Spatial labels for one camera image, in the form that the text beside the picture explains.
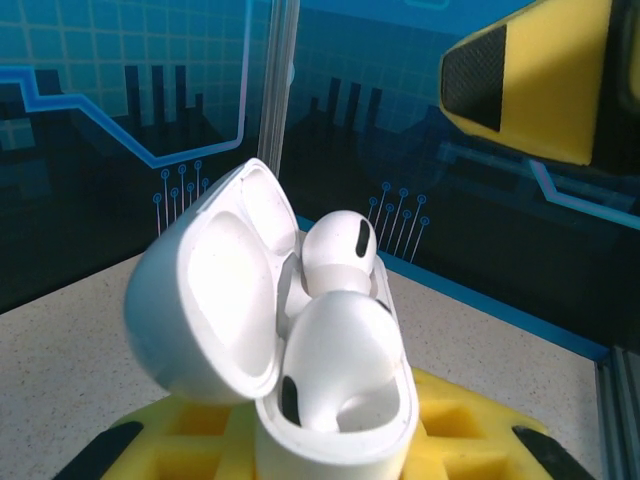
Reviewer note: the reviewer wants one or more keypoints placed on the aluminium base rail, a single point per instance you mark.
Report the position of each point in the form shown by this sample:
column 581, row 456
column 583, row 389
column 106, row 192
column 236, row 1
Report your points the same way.
column 620, row 425

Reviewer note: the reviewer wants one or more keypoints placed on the white earbud charging case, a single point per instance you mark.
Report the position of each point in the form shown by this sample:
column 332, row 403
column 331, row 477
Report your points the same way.
column 210, row 310

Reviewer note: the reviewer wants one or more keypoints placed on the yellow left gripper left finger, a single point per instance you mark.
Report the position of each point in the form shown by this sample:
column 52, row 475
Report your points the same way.
column 200, row 440

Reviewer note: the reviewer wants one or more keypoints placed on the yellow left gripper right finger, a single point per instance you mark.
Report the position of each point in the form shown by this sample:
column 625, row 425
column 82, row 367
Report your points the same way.
column 465, row 440

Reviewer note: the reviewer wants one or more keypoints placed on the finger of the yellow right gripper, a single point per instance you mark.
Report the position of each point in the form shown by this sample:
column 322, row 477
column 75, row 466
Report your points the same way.
column 545, row 75

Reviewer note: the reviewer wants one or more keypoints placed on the aluminium frame post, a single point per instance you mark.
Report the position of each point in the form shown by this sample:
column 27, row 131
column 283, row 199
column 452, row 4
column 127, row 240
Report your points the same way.
column 280, row 75

